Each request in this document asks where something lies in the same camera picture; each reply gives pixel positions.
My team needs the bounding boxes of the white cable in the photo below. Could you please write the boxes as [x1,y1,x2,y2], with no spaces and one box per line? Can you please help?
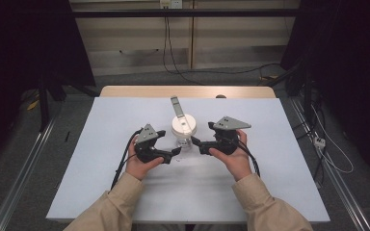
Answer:
[310,105,355,175]

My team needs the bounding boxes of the black horizontal bar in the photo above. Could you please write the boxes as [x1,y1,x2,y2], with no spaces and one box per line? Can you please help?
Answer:
[71,8,301,19]

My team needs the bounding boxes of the wooden table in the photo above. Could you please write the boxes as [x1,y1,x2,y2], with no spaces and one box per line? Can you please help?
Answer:
[99,85,277,99]

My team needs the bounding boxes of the aluminium floor rail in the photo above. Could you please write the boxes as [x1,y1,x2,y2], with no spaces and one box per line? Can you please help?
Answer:
[289,95,370,231]
[0,116,58,231]

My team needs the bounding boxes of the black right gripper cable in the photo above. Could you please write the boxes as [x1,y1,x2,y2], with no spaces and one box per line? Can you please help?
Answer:
[225,137,262,178]

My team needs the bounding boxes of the black hanging cables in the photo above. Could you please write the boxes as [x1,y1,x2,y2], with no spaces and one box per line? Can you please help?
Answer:
[162,15,204,87]

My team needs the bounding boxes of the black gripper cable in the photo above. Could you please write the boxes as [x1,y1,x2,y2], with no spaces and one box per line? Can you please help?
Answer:
[110,128,143,191]
[225,137,262,178]

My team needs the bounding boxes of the white power strip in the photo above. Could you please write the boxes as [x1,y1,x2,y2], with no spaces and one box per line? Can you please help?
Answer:
[313,136,327,150]

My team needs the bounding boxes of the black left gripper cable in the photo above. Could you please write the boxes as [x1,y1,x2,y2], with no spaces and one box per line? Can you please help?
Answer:
[110,128,143,191]

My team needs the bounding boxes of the person's left hand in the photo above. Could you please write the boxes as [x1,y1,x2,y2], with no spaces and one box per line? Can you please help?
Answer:
[124,137,166,182]

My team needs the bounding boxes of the person's right hand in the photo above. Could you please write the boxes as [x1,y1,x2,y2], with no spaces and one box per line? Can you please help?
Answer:
[208,129,253,183]

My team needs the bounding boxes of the black curtain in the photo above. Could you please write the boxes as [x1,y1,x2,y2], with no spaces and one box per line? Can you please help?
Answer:
[280,0,370,184]
[0,0,96,167]

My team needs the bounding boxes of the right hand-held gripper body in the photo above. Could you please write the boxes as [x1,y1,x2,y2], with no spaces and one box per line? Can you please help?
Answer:
[199,115,252,157]

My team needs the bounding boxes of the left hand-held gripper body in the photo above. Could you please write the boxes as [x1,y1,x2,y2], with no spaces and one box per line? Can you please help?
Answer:
[133,123,174,166]

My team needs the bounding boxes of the yellow floor tape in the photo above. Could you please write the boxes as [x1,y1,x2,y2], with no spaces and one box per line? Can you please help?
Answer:
[26,98,41,112]

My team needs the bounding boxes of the white table board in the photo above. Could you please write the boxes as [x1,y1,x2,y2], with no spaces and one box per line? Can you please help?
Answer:
[45,96,331,224]

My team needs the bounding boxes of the black metal stand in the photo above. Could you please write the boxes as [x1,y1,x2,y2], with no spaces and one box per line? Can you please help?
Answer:
[36,72,66,133]

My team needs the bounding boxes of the white wall socket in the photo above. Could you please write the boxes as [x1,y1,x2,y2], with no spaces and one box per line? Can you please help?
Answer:
[159,0,184,10]

